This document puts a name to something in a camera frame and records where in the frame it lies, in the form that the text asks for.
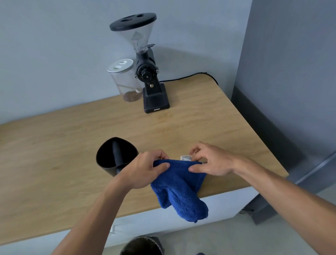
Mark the person's right hand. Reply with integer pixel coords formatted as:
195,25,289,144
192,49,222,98
188,142,238,177

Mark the clear jar with white lid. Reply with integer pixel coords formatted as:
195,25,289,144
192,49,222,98
107,58,143,103

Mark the white cabinet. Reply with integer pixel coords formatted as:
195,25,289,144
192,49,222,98
0,186,259,255

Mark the person's left forearm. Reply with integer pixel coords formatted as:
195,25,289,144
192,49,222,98
51,176,132,255

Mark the black power cable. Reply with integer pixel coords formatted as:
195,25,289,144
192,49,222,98
159,72,219,86

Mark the person's left hand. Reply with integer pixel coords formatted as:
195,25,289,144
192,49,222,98
115,149,170,190

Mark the black knock box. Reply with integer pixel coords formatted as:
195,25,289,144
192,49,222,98
96,137,139,177

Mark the person's right forearm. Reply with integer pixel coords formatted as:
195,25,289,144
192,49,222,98
232,157,336,255

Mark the blue cloth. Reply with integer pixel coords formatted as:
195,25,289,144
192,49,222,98
150,155,209,223

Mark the black coffee grinder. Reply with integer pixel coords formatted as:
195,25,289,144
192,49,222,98
109,12,170,114

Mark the dark metal trash bin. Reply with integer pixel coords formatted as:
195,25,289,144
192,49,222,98
119,236,164,255

